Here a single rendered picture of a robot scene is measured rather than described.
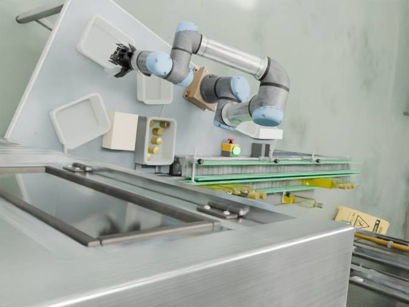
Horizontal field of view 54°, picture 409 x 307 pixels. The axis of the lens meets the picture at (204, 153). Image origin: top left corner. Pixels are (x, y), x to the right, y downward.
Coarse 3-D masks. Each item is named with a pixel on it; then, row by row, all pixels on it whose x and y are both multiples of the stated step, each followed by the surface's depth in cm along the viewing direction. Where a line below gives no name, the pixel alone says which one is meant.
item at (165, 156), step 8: (160, 120) 189; (168, 120) 190; (152, 128) 193; (160, 128) 196; (176, 128) 194; (152, 136) 194; (160, 136) 197; (168, 136) 197; (152, 144) 194; (160, 144) 198; (168, 144) 197; (144, 152) 184; (160, 152) 198; (168, 152) 197; (144, 160) 184; (152, 160) 192; (160, 160) 196; (168, 160) 196
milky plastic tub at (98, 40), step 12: (96, 24) 168; (108, 24) 166; (84, 36) 158; (96, 36) 169; (108, 36) 173; (120, 36) 173; (84, 48) 166; (96, 48) 170; (108, 48) 174; (96, 60) 163
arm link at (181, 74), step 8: (176, 56) 138; (184, 56) 139; (176, 64) 137; (184, 64) 139; (176, 72) 137; (184, 72) 140; (192, 72) 143; (168, 80) 140; (176, 80) 139; (184, 80) 141
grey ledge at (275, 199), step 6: (294, 192) 267; (300, 192) 272; (306, 192) 278; (312, 192) 283; (270, 198) 249; (276, 198) 253; (312, 198) 284; (270, 204) 249; (276, 204) 254; (282, 204) 257; (288, 204) 260
